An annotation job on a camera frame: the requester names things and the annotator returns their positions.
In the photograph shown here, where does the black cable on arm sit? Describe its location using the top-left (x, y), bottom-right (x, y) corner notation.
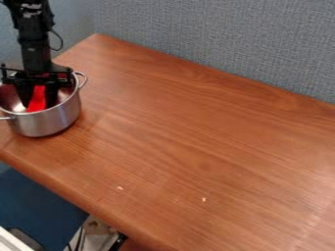
top-left (47, 29), bottom-right (66, 53)

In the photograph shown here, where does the stainless steel pot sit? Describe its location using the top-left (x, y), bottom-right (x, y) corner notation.
top-left (0, 72), bottom-right (88, 137)

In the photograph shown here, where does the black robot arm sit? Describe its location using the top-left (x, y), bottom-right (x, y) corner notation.
top-left (0, 0), bottom-right (74, 111)

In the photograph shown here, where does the metal table leg frame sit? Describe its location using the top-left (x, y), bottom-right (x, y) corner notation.
top-left (64, 216), bottom-right (127, 251)

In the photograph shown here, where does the red rectangular block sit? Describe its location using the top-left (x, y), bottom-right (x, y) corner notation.
top-left (27, 85), bottom-right (45, 113)

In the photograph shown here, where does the white object at corner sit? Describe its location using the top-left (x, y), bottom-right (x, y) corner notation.
top-left (0, 226), bottom-right (27, 251)

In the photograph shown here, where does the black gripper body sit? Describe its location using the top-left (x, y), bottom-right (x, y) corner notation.
top-left (0, 39), bottom-right (74, 88)

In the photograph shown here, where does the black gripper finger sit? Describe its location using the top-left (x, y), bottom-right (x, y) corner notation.
top-left (44, 85), bottom-right (59, 108)
top-left (16, 84), bottom-right (33, 108)

